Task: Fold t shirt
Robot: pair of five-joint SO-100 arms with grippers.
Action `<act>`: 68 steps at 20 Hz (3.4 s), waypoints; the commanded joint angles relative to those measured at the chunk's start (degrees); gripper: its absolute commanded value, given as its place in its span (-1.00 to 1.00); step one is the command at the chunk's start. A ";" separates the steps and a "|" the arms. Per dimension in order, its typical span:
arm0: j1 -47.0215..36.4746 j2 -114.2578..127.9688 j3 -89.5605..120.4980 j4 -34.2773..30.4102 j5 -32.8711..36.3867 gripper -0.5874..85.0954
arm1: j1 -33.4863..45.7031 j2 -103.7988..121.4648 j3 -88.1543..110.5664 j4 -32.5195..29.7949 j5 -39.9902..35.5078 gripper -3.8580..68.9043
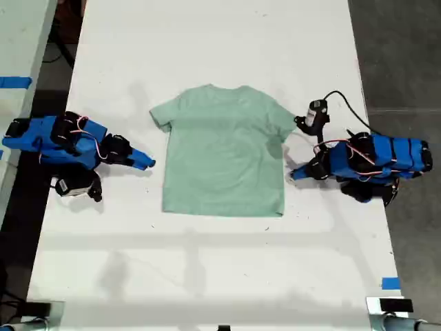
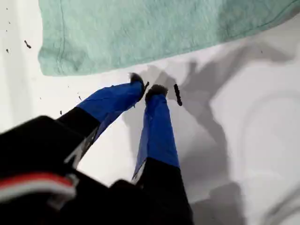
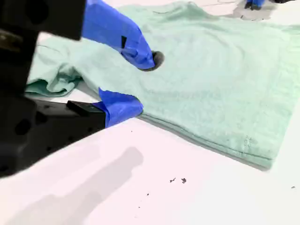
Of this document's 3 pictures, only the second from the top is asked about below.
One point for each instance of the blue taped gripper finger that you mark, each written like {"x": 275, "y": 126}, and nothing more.
{"x": 158, "y": 136}
{"x": 110, "y": 100}

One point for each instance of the pale green T-shirt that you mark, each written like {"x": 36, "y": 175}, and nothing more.
{"x": 140, "y": 32}

